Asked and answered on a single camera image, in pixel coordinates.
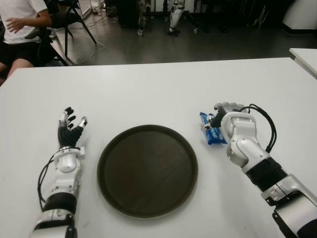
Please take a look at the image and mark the black cabinet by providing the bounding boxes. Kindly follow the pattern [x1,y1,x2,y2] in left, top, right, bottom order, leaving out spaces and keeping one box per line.
[117,0,144,35]

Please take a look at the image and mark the white side table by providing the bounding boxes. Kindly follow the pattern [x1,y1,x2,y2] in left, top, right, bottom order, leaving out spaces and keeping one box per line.
[289,47,317,81]

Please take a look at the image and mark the white partition panel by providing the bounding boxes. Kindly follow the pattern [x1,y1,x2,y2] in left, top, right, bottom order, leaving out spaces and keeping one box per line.
[282,0,317,33]

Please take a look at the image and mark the black folding chair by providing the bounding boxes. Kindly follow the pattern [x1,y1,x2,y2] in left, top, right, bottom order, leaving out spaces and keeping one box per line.
[47,0,97,64]

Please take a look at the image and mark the folded metal stand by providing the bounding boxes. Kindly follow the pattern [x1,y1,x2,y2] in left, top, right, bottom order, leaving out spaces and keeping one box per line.
[247,3,270,28]

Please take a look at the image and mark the white humanoid robot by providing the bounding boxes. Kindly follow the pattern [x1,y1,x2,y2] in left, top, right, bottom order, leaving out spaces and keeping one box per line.
[166,0,187,37]

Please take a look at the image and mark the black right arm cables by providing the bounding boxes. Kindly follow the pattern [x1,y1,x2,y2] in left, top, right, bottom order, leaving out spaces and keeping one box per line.
[239,104,277,152]

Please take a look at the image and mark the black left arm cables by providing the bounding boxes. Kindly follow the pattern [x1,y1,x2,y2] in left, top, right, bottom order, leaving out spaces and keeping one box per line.
[37,156,59,211]

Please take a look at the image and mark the white floor cable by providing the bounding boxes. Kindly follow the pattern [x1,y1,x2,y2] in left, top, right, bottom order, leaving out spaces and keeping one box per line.
[51,22,106,65]

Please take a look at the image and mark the white display cabinet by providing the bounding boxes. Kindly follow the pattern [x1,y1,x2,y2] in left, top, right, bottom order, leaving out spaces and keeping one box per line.
[81,0,94,16]

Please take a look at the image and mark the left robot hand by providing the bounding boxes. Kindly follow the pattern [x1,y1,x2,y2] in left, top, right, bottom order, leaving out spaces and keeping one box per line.
[58,107,88,149]

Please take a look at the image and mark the blue Oreo package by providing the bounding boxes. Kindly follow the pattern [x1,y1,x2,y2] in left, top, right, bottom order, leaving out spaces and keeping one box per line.
[199,111,228,146]

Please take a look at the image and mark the round dark brown tray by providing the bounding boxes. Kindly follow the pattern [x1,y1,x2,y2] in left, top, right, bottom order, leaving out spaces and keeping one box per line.
[97,123,199,219]

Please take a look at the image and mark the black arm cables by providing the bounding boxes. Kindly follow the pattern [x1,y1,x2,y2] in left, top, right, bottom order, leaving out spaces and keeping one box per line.
[37,156,59,211]
[239,104,277,152]

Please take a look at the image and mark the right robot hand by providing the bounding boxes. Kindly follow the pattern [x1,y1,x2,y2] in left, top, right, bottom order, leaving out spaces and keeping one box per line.
[202,102,248,132]

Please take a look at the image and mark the black office chair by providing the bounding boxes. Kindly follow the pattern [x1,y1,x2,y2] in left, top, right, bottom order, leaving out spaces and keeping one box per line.
[24,27,69,66]

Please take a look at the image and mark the seated person white shirt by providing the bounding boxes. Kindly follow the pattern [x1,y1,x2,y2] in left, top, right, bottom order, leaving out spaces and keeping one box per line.
[0,0,54,86]

